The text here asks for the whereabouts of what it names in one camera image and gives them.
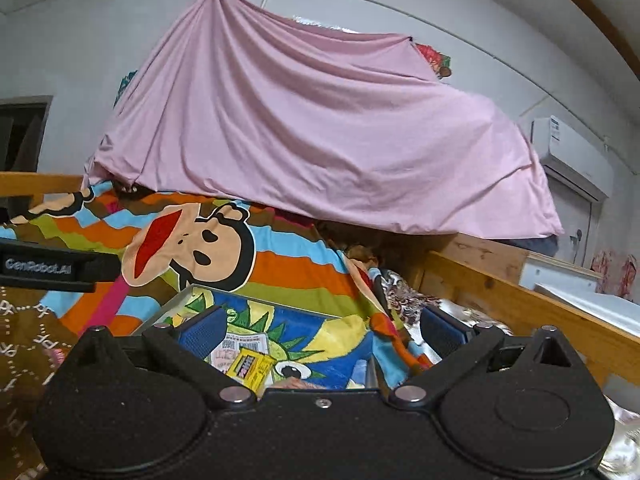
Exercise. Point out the white floral satin quilt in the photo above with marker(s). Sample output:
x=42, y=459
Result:
x=621, y=460

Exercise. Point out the grey tray with dinosaur drawing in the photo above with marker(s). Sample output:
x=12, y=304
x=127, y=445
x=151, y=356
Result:
x=335, y=353

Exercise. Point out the white green rice pouch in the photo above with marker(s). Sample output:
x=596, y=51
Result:
x=226, y=352

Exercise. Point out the brown monkey cartoon blanket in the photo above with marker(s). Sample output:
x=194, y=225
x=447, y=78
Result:
x=166, y=242

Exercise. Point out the dark window frame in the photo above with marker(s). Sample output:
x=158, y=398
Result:
x=22, y=128

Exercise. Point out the pink draped sheet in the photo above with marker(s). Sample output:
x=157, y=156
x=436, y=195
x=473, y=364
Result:
x=239, y=102

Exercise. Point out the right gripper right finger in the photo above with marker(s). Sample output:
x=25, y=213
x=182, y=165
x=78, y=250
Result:
x=445, y=335

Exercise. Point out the red label rice cracker pack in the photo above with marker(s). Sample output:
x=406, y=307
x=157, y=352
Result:
x=292, y=383

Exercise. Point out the white wall air conditioner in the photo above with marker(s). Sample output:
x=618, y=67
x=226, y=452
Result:
x=571, y=159

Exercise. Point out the white cabinet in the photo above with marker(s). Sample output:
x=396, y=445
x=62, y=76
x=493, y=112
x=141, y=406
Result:
x=577, y=287

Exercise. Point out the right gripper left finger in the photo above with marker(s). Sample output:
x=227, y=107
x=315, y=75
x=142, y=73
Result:
x=180, y=352

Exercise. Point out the yellow snack bar packet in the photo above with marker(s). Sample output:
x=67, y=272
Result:
x=251, y=369

